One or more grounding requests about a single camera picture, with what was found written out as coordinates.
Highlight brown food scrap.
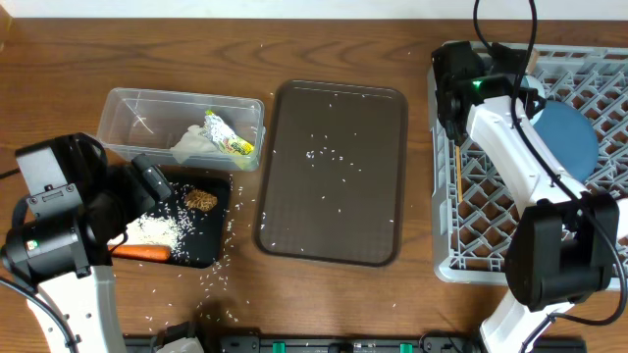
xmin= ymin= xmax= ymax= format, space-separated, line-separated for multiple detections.
xmin=184 ymin=189 xmax=218 ymax=213

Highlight white napkin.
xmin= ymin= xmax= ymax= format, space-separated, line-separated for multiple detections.
xmin=170 ymin=125 xmax=218 ymax=164

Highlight orange carrot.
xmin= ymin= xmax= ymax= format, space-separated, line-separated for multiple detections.
xmin=110 ymin=245 xmax=171 ymax=263

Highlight green yellow snack wrapper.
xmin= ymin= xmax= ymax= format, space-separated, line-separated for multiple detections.
xmin=202 ymin=110 xmax=254 ymax=156

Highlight wooden chopstick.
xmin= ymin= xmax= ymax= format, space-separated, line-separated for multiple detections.
xmin=454 ymin=145 xmax=463 ymax=204

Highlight dark blue plate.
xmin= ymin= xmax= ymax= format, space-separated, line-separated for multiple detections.
xmin=534 ymin=101 xmax=599 ymax=183

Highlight light blue rice bowl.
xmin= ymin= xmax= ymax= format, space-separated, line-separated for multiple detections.
xmin=521 ymin=75 xmax=547 ymax=125

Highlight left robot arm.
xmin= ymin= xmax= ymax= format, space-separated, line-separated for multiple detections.
xmin=1 ymin=133 xmax=174 ymax=352

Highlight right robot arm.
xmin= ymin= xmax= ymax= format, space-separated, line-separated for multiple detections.
xmin=432 ymin=41 xmax=627 ymax=352

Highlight black waste tray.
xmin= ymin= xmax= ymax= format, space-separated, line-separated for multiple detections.
xmin=110 ymin=169 xmax=232 ymax=270

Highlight grey dishwasher rack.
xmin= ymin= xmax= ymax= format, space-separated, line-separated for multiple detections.
xmin=427 ymin=44 xmax=627 ymax=285

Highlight white rice pile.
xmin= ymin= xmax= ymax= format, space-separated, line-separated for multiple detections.
xmin=108 ymin=215 xmax=195 ymax=249

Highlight clear plastic bin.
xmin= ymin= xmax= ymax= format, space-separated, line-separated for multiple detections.
xmin=97 ymin=88 xmax=265 ymax=172

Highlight brown serving tray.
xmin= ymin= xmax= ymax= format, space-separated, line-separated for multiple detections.
xmin=253 ymin=80 xmax=408 ymax=268

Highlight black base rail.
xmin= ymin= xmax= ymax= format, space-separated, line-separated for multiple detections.
xmin=122 ymin=323 xmax=589 ymax=353

